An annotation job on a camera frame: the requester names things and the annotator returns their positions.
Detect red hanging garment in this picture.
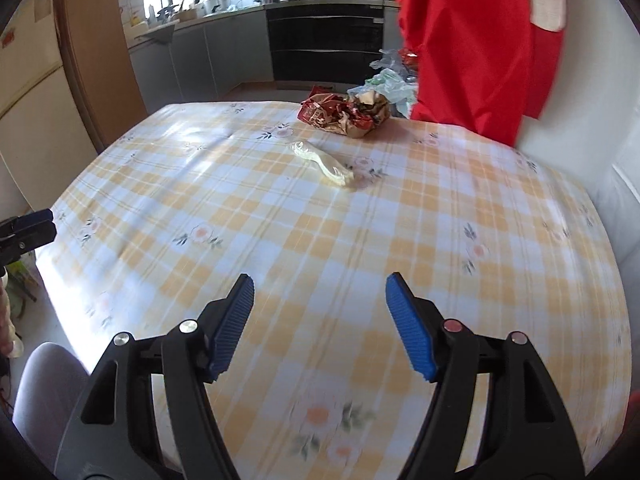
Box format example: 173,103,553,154
395,0,569,147

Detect red gold wrapper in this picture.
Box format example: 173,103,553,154
298,86,391,140

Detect yellow plaid floral tablecloth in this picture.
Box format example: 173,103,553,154
37,101,631,480

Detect translucent yellowish plastic bundle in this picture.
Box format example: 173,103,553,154
287,140,356,189

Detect person's leg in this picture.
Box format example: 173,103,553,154
12,342,94,466

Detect person's left hand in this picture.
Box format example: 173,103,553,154
0,280,17,358

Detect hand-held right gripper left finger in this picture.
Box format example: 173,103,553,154
60,274,255,480

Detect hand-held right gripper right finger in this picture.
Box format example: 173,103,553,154
385,272,586,480

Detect black built-in oven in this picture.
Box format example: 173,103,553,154
265,2,401,84

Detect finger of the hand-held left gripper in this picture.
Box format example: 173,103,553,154
0,209,54,233
0,222,57,264

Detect colourful bags on floor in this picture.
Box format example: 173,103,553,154
5,255,42,317

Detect pile of plastic bags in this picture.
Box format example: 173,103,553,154
347,47,421,119

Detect grey lower cabinets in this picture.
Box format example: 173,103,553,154
127,10,275,117

